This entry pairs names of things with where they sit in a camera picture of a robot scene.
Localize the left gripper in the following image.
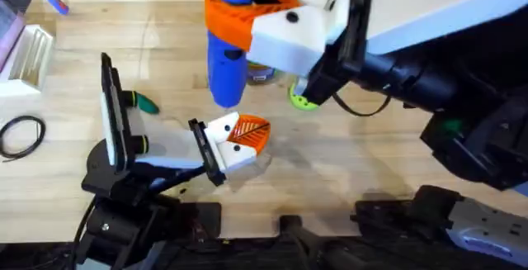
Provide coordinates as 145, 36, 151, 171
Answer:
125, 107, 271, 187

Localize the left wrist black plate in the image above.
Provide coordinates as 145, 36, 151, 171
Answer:
100, 52, 130, 173

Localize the white open box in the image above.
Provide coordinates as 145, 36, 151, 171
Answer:
0, 23, 55, 98

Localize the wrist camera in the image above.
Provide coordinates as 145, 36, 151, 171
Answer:
134, 163, 207, 195
303, 46, 354, 107

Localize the black rail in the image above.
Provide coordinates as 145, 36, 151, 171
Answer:
0, 215, 528, 270

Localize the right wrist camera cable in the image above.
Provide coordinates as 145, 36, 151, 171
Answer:
332, 91, 392, 118

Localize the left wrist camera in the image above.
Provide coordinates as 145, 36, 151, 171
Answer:
134, 163, 207, 195

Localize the green disc with holes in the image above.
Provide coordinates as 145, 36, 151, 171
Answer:
287, 78, 322, 112

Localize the blue electric screwdriver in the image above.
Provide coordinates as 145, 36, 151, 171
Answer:
205, 0, 257, 109

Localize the clear toy tub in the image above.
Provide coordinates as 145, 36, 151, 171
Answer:
246, 60, 286, 88

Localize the black cable loop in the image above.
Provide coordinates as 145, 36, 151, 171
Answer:
0, 114, 47, 163

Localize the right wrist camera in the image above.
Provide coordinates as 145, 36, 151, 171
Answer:
303, 46, 354, 107

